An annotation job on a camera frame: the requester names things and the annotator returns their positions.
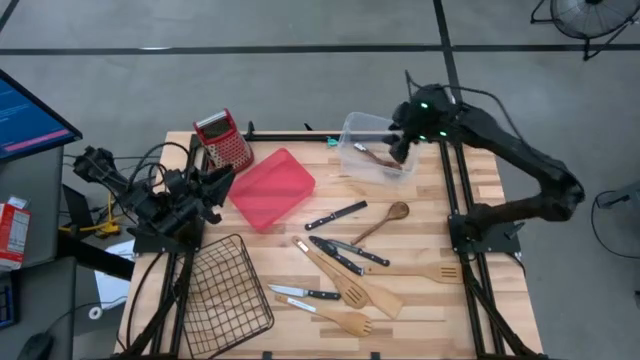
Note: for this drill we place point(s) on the black aluminium table frame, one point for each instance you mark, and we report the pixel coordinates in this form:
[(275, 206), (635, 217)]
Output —
[(462, 185)]

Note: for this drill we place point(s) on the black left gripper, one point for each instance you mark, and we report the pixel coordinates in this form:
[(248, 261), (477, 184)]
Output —
[(187, 202)]

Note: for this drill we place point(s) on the clear plastic container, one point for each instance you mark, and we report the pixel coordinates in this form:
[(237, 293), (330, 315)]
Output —
[(355, 125)]

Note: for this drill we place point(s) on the wooden slotted turner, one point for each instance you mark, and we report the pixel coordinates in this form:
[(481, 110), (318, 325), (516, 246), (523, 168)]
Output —
[(440, 273)]

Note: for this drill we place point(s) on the labelled wooden slotted spatula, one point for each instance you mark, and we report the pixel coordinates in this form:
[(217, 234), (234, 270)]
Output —
[(320, 265)]

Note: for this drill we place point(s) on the black keyboard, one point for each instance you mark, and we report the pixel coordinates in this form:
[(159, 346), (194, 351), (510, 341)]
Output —
[(6, 305)]

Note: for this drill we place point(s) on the black floor fan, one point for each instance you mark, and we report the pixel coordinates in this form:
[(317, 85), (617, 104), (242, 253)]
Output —
[(590, 17)]

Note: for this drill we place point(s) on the black beam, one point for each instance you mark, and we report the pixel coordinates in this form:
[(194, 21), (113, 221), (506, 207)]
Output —
[(95, 257)]

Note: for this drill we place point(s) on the red cardboard box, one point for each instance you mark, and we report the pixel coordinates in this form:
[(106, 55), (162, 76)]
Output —
[(12, 235)]

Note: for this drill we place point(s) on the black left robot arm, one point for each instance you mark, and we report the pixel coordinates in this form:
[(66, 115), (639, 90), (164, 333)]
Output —
[(145, 205)]

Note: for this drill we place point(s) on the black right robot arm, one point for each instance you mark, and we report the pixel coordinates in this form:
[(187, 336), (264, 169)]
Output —
[(520, 150)]

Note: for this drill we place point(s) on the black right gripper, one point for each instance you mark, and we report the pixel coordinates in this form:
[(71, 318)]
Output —
[(425, 117)]

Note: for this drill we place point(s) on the red metal box grater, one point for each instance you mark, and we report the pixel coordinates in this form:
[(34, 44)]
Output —
[(227, 147)]

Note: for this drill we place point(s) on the labelled wooden spork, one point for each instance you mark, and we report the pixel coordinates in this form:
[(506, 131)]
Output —
[(350, 322)]

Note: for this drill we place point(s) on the white paper sheet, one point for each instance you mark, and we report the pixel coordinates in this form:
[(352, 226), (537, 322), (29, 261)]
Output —
[(112, 290)]

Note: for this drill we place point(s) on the teal clip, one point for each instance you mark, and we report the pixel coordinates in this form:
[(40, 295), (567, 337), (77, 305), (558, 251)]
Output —
[(332, 142)]

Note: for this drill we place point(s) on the light wooden spoon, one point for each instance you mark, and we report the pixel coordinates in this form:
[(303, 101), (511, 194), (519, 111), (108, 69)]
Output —
[(398, 210)]

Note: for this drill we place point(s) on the grey desk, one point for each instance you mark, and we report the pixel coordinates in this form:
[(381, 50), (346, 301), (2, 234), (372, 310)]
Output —
[(45, 300)]

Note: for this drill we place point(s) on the white tape roll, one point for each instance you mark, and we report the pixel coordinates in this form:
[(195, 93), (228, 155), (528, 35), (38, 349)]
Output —
[(90, 313)]

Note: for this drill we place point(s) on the black computer mouse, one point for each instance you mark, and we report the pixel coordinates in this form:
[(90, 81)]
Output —
[(35, 347)]

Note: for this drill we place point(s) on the pink plastic tray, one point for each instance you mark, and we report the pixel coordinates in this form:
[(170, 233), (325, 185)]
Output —
[(270, 190)]

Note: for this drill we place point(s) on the computer monitor blue screen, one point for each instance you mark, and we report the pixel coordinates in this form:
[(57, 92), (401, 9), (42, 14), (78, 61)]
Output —
[(25, 120)]

